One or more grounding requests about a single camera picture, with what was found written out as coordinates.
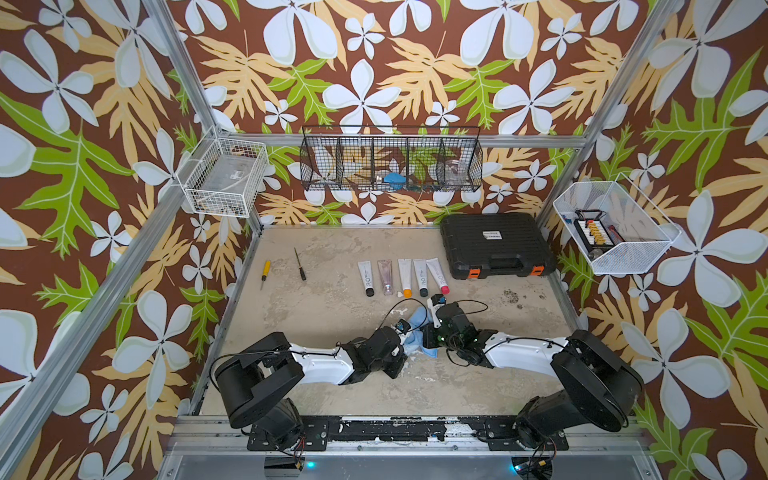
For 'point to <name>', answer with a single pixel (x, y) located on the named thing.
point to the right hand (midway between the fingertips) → (417, 329)
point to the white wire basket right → (618, 228)
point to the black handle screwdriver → (300, 268)
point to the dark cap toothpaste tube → (420, 266)
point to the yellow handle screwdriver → (265, 272)
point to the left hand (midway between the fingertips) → (405, 351)
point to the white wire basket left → (224, 176)
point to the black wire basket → (391, 158)
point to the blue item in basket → (396, 180)
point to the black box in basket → (592, 231)
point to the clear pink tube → (385, 269)
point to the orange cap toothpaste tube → (406, 273)
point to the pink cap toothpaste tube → (435, 266)
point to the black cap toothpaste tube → (365, 270)
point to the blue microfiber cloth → (414, 342)
